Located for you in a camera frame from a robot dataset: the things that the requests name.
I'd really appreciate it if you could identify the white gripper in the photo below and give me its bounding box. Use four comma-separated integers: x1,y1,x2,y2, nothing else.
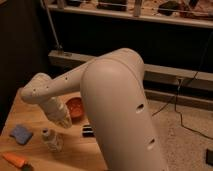
40,97,72,129

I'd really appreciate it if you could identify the clear plastic bottle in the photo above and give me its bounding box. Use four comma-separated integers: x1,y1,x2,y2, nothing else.
42,128,63,152

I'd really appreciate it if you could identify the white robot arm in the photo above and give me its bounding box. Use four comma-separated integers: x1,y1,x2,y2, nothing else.
21,48,169,171

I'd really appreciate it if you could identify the orange bowl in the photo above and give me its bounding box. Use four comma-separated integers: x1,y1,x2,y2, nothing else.
66,97,84,119

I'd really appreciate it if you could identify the black rectangular block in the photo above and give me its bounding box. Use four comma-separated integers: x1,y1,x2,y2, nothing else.
82,125,94,137

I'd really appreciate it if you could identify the wooden table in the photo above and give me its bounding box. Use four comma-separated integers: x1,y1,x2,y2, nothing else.
0,90,107,171

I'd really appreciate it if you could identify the blue sponge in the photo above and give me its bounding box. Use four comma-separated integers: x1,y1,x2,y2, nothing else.
9,125,33,145

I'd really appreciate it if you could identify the metal pole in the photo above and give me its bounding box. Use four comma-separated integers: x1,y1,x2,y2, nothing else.
43,0,63,51

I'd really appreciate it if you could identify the black object on floor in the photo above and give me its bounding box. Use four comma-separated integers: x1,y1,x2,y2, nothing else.
206,149,213,166

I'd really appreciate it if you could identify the white shelf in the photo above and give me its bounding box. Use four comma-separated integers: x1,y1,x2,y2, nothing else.
46,0,213,29

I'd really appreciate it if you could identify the orange handled tool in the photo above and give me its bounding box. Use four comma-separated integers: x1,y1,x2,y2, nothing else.
2,153,34,171

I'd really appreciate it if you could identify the black cable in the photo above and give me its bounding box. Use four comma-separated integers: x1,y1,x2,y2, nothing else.
151,33,213,141

